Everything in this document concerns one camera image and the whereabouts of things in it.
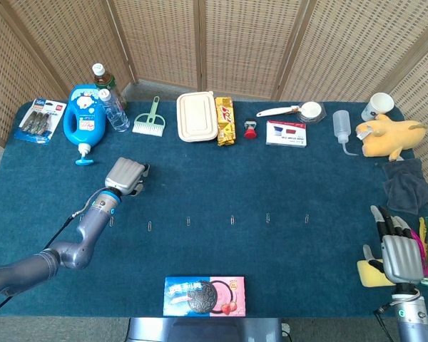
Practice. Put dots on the green and white hand brush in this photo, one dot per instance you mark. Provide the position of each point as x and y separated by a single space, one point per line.
149 125

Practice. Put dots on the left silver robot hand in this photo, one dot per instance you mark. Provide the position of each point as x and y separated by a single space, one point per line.
125 174

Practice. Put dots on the yellow sponge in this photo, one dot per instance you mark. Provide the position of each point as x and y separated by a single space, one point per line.
369 276

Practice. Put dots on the yellow plush toy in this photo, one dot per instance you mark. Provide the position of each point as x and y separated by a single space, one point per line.
388 137

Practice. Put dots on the woven bamboo folding screen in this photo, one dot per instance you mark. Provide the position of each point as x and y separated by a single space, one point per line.
242 42

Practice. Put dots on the blue and pink Oreo box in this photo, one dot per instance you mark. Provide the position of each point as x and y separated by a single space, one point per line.
203 296

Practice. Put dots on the white flat card box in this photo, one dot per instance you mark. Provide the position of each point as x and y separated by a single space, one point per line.
286 134

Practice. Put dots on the red emergency stop button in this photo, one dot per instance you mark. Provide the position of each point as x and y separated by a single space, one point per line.
250 132

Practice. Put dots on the translucent squeeze wash bottle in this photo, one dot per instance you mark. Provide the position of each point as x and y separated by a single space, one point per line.
342 126

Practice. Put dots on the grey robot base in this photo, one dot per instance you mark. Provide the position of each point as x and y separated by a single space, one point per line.
199 331

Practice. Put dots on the battery blister pack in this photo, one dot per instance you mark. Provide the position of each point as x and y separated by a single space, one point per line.
39 121

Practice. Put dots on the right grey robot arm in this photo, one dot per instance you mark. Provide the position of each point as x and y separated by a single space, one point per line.
412 317

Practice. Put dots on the teal table cloth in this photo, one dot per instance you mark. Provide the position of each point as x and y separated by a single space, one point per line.
235 178

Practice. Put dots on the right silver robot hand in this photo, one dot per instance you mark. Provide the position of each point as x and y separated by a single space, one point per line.
401 256

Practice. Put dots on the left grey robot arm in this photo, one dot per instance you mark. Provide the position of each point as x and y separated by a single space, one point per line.
75 246

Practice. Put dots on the beige lidded lunch box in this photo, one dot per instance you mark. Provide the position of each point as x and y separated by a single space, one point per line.
196 117

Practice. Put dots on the green tea bottle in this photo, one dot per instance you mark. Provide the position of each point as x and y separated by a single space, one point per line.
105 80

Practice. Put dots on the dark grey cloth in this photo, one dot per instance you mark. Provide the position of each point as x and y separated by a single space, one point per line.
408 187

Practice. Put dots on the yellow biscuit package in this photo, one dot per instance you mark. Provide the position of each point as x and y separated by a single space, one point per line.
225 121

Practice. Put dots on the white paper cup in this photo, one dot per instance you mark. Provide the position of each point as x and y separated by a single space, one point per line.
378 107

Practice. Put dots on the clear plastic water bottle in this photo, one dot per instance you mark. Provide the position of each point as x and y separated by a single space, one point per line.
117 115

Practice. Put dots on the blue detergent bottle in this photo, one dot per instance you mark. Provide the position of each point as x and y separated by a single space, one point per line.
85 121

